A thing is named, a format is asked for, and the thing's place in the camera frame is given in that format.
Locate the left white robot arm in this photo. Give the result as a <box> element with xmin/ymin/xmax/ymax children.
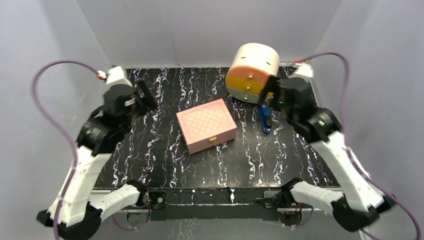
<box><xmin>36</xmin><ymin>80</ymin><xmax>158</xmax><ymax>240</ymax></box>

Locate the blue stapler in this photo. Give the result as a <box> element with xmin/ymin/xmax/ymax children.
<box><xmin>259</xmin><ymin>104</ymin><xmax>273</xmax><ymax>134</ymax></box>

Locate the pink jewelry box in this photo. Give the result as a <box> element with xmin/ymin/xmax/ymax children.
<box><xmin>176</xmin><ymin>98</ymin><xmax>237</xmax><ymax>154</ymax></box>

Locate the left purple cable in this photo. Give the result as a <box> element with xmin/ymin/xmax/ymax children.
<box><xmin>30</xmin><ymin>59</ymin><xmax>150</xmax><ymax>240</ymax></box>

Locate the round three-drawer organizer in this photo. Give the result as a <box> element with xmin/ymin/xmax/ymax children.
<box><xmin>225</xmin><ymin>43</ymin><xmax>280</xmax><ymax>104</ymax></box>

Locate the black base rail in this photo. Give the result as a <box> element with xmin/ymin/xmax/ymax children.
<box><xmin>145</xmin><ymin>187</ymin><xmax>314</xmax><ymax>222</ymax></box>

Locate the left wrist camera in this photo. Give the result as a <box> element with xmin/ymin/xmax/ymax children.
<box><xmin>105</xmin><ymin>66</ymin><xmax>133</xmax><ymax>88</ymax></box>

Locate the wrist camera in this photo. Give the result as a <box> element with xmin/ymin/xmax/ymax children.
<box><xmin>105</xmin><ymin>66</ymin><xmax>133</xmax><ymax>88</ymax></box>
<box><xmin>290</xmin><ymin>62</ymin><xmax>314</xmax><ymax>83</ymax></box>

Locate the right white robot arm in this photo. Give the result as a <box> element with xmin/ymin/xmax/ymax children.
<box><xmin>258</xmin><ymin>76</ymin><xmax>395</xmax><ymax>232</ymax></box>

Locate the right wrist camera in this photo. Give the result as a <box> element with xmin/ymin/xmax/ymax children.
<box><xmin>290</xmin><ymin>62</ymin><xmax>314</xmax><ymax>83</ymax></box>

